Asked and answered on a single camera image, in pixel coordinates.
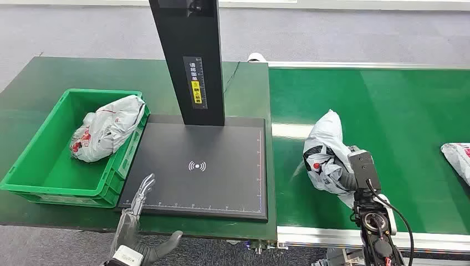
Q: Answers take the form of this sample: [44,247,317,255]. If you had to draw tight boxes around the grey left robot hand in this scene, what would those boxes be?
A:
[109,173,183,266]

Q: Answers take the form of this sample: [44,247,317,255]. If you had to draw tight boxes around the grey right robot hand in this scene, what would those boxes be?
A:
[338,167,360,192]

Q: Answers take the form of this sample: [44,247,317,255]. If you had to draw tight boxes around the white grey mailer bag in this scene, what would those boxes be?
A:
[303,109,357,209]

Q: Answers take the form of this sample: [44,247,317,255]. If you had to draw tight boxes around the green conveyor belt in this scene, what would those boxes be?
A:
[268,67,470,236]

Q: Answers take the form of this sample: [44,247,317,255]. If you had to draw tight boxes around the green plastic crate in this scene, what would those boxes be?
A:
[0,88,151,209]

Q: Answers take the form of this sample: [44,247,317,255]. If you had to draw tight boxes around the white mailer bag red print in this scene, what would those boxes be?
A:
[69,94,146,163]

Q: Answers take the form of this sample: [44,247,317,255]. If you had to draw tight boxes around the large white mailer red logo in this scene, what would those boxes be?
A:
[440,142,470,187]

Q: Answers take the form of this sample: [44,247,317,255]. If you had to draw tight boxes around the black yellow column label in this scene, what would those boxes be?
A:
[182,55,208,110]

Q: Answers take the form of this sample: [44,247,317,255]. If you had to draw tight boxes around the green table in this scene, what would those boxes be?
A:
[0,56,278,242]

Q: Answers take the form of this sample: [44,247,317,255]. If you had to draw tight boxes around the black scanner column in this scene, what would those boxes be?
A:
[148,0,226,127]

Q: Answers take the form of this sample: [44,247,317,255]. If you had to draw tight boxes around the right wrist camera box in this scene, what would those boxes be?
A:
[347,149,382,192]

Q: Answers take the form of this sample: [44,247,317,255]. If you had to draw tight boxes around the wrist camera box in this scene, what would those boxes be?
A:
[347,149,382,192]
[110,245,144,266]

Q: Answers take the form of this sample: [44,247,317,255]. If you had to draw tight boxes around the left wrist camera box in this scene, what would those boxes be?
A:
[110,245,144,266]

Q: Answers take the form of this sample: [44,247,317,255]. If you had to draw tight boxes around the aluminium conveyor frame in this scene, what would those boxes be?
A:
[267,60,470,255]

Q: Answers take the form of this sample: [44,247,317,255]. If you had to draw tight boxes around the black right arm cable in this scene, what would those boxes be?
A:
[365,178,415,266]

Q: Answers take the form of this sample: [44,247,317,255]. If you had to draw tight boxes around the black scanner base plate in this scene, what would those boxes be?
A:
[117,114,269,222]

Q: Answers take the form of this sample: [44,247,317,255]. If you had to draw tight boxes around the thin black table cable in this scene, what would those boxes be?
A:
[223,61,241,94]

